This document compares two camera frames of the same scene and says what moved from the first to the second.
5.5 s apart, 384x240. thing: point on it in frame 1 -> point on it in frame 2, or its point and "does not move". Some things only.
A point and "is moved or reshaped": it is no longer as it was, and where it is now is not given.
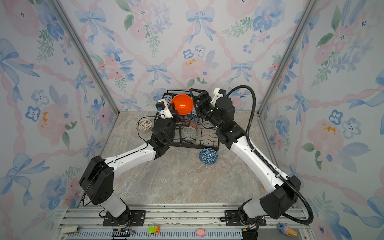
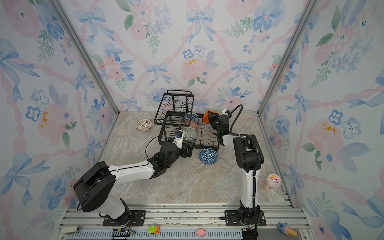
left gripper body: (175, 117) -> (184, 154)
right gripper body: (204, 110) -> (214, 121)
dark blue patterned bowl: (208, 156) does not move
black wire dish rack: (190, 129) does not move
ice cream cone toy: (286, 229) does not move
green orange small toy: (153, 229) does not move
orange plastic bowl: (183, 103) is moved or reshaped
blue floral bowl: (191, 116) does not move
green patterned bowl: (189, 133) does not move
